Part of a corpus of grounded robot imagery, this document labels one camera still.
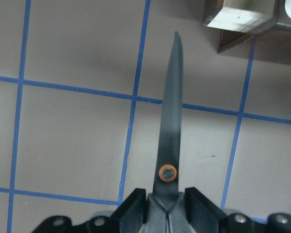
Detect grey orange scissors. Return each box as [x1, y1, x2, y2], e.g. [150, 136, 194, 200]
[142, 32, 191, 233]

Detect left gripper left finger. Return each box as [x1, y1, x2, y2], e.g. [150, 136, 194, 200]
[33, 188, 146, 233]

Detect wooden drawer with white handle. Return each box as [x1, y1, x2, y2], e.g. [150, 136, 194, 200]
[202, 0, 275, 33]

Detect dark brown drawer cabinet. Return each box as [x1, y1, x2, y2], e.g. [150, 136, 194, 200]
[218, 0, 291, 65]

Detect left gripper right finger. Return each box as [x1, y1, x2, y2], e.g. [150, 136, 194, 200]
[185, 187, 291, 233]

